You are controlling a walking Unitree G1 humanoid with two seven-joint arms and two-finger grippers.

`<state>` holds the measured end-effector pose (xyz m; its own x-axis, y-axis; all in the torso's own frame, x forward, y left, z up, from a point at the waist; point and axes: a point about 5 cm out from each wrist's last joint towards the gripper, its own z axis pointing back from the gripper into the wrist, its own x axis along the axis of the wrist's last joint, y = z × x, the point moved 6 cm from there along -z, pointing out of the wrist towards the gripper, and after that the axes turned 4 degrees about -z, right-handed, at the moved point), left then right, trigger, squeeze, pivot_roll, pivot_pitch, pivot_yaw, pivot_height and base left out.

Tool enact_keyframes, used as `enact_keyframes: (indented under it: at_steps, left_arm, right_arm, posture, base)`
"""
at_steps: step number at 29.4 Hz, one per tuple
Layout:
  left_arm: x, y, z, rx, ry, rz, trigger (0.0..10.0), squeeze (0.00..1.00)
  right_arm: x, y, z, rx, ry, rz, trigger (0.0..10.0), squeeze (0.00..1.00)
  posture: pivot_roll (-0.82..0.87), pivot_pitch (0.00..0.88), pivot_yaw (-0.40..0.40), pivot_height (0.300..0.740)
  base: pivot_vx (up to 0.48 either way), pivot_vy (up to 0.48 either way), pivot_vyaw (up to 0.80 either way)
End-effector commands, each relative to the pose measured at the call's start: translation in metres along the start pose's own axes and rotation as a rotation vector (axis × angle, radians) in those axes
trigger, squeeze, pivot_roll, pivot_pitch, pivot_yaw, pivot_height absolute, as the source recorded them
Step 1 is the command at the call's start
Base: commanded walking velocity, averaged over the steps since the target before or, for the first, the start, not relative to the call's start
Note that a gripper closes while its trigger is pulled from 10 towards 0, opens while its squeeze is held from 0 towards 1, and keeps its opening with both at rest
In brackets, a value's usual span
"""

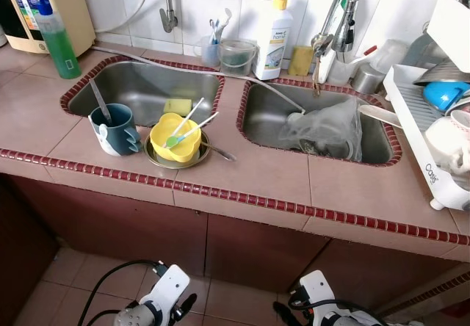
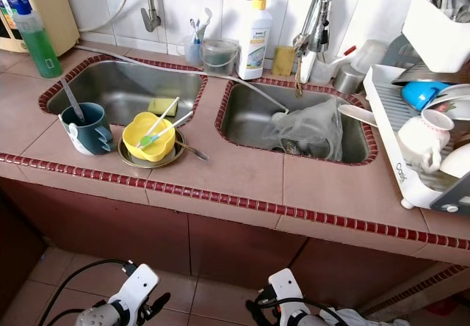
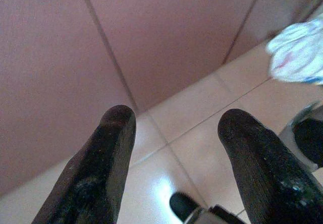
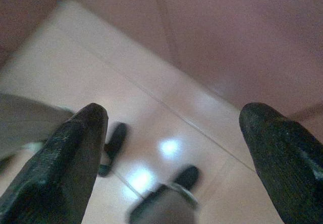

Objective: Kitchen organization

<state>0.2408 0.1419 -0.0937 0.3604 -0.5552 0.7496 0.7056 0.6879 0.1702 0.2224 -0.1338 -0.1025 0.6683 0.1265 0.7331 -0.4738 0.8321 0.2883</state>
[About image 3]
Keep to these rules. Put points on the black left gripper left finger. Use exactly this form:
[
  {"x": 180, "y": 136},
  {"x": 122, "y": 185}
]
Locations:
[{"x": 96, "y": 178}]

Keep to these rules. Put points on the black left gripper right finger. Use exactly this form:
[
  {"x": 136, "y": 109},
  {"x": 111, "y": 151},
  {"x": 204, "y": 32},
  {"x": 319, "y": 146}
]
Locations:
[{"x": 265, "y": 173}]

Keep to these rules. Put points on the black robot left foot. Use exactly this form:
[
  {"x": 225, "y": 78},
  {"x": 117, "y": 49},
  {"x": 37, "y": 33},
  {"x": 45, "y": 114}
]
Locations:
[{"x": 181, "y": 205}]

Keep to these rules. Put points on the white printed cloth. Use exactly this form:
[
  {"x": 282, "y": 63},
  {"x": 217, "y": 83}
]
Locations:
[{"x": 297, "y": 52}]

